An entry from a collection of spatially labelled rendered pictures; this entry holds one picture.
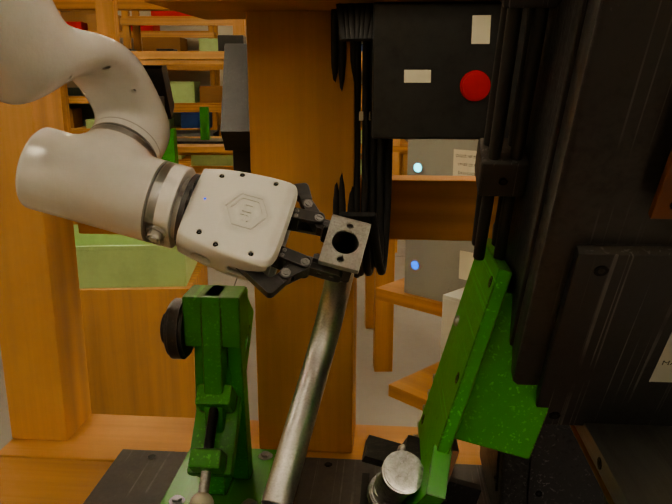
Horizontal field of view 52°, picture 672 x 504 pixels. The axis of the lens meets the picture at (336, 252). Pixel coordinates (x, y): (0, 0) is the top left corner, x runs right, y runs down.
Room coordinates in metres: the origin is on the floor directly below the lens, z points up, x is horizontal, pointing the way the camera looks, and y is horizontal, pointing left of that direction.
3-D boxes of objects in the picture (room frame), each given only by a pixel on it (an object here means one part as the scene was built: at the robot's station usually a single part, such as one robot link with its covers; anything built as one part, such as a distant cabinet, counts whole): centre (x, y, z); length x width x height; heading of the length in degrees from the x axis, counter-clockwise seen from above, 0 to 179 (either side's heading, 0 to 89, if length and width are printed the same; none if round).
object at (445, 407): (0.58, -0.14, 1.17); 0.13 x 0.12 x 0.20; 85
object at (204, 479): (0.71, 0.15, 0.96); 0.06 x 0.03 x 0.06; 175
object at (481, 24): (0.85, -0.13, 1.42); 0.17 x 0.12 x 0.15; 85
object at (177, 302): (0.80, 0.20, 1.12); 0.07 x 0.03 x 0.08; 175
